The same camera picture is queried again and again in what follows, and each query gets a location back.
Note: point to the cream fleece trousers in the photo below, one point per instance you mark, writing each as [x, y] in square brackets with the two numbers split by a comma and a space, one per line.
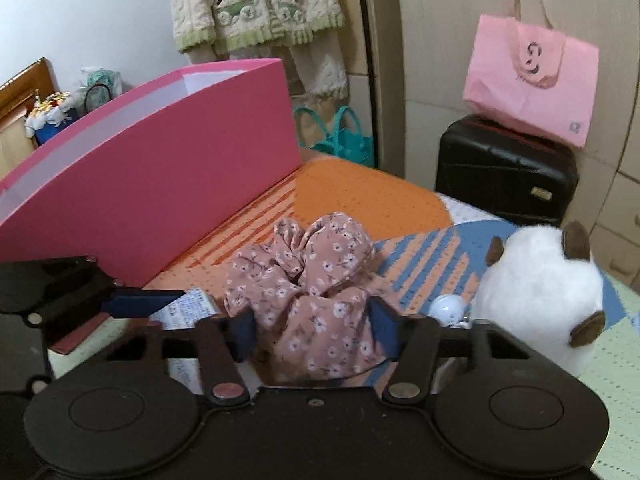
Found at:
[320, 67]

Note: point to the teal tote bag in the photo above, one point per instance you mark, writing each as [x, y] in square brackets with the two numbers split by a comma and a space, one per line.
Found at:
[345, 137]

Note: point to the cream knit cardigan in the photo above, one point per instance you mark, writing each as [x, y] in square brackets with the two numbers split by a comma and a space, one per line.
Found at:
[250, 0]

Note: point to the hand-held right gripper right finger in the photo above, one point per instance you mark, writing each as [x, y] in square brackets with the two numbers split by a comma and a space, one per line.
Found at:
[382, 327]

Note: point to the red flat board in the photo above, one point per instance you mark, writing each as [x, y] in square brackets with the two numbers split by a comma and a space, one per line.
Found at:
[80, 335]

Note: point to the flower bouquet in blue wrap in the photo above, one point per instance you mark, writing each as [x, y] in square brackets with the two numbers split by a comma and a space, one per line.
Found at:
[50, 112]

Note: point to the wooden headboard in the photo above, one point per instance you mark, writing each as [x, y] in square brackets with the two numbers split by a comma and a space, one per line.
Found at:
[20, 110]

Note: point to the white and brown panda plush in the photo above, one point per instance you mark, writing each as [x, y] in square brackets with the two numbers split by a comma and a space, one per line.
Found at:
[535, 285]

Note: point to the pink floral scrunchie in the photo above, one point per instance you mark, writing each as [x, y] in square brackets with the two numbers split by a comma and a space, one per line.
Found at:
[310, 290]

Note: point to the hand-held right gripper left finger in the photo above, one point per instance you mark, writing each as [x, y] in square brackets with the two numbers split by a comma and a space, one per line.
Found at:
[241, 334]

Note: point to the pink paper bag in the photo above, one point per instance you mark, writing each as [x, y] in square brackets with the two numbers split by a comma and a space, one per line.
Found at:
[530, 90]

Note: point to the pink cardboard box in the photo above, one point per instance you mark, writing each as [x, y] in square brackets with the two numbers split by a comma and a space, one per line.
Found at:
[150, 170]

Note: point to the small white tissue pack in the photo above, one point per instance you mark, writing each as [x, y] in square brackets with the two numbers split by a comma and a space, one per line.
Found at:
[192, 307]

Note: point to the green and white bag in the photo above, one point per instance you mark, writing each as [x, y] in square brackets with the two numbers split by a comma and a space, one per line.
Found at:
[102, 85]

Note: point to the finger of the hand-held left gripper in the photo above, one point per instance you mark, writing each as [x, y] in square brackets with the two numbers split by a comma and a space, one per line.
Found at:
[140, 302]

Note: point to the beige wardrobe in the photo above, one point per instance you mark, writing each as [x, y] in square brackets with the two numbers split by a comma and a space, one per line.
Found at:
[440, 35]

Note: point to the black suitcase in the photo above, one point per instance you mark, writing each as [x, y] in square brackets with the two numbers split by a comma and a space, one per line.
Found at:
[505, 175]

